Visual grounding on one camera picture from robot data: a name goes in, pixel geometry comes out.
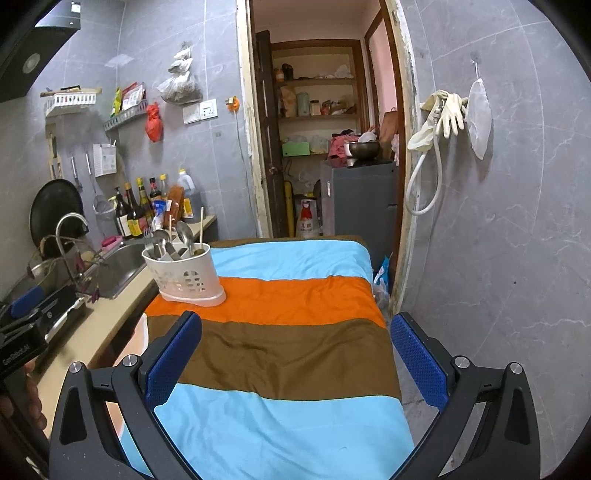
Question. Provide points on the blue white bag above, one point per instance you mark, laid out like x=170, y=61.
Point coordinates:
x=159, y=214

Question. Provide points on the red plastic bag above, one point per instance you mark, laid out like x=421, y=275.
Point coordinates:
x=154, y=124

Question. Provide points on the black range hood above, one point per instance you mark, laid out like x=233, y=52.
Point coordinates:
x=27, y=46

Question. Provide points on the wooden door frame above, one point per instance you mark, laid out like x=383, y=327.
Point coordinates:
x=401, y=138

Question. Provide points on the hanging steel peeler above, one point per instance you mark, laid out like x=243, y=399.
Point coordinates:
x=76, y=173

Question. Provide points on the red seasoning packets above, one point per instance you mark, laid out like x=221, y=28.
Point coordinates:
x=133, y=94

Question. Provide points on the orange brown packet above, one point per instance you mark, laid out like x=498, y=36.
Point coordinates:
x=174, y=203

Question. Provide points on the dark wooden door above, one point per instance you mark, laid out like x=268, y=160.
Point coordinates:
x=270, y=138

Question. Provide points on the dried plant branch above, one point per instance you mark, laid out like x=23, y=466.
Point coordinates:
x=87, y=267

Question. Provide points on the orange plug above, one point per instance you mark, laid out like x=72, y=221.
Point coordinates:
x=233, y=104

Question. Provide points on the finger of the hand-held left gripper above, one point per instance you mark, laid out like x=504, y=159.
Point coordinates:
x=21, y=326
x=27, y=301

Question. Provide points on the white mesh bag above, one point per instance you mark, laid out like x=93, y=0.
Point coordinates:
x=479, y=120

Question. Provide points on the white wall switch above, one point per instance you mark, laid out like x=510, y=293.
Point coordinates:
x=191, y=114

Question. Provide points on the oval steel spoon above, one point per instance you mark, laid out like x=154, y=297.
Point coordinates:
x=184, y=235

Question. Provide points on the steel fork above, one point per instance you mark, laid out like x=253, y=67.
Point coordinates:
x=148, y=240

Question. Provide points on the small gold spoon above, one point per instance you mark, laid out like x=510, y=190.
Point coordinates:
x=198, y=251

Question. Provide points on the steel faucet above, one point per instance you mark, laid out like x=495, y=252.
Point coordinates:
x=69, y=219

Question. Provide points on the person's left hand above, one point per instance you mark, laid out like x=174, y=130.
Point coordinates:
x=37, y=397

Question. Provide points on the clear bag of dried goods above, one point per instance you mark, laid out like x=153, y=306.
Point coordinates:
x=180, y=87

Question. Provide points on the green thermos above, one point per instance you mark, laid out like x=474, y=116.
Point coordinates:
x=303, y=104

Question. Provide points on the steel bowl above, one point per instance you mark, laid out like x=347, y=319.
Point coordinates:
x=364, y=150

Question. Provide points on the black frying pan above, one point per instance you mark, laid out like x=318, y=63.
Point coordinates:
x=53, y=207

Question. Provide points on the clear bottle yellow cap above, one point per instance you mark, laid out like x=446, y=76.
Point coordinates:
x=163, y=184

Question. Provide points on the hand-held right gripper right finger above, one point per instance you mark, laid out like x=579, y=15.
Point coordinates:
x=418, y=360

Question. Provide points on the wooden spatula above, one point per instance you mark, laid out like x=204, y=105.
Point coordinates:
x=54, y=157

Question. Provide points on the steel wok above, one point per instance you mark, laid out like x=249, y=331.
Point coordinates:
x=32, y=281

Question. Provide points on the dark sauce bottle yellow cap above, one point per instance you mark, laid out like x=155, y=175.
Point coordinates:
x=144, y=198

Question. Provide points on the grey wall shelf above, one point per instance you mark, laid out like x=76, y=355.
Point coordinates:
x=124, y=117

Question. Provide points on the wooden shelf unit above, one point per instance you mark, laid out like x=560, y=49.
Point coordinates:
x=318, y=81

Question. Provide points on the white wall basket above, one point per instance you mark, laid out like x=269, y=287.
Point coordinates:
x=71, y=105

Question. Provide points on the stainless steel sink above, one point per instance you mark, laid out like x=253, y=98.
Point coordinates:
x=124, y=267

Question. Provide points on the white wall box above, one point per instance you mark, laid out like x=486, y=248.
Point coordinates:
x=105, y=160

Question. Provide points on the induction cooker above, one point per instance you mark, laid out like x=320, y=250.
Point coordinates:
x=64, y=314

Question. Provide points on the wooden cutting board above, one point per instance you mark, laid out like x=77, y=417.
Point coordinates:
x=389, y=131

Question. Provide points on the striped blanket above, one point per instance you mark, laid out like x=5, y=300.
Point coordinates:
x=286, y=332

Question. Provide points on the dark pump bottle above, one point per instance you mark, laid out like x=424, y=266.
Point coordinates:
x=121, y=217

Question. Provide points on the hanging steel strainer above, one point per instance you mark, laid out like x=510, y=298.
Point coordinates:
x=99, y=203

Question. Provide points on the pink cloth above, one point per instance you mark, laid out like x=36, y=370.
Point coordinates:
x=340, y=147

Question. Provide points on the white wall socket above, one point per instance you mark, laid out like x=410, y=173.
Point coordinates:
x=208, y=109

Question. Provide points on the red white sack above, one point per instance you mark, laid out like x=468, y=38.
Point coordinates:
x=306, y=219

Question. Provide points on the wooden chopstick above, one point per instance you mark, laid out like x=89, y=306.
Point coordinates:
x=202, y=226
x=171, y=222

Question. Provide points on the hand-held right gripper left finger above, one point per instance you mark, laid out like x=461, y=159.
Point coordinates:
x=175, y=360

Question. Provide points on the cooking oil jug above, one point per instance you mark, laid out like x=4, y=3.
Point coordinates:
x=190, y=198

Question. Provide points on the green box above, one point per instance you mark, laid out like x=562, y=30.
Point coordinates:
x=295, y=148

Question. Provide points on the white plastic utensil caddy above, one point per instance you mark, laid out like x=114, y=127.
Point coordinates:
x=184, y=281

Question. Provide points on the cream rubber gloves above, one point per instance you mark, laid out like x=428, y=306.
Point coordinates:
x=450, y=115

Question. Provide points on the blue plastic bag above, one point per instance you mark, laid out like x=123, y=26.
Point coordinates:
x=382, y=272

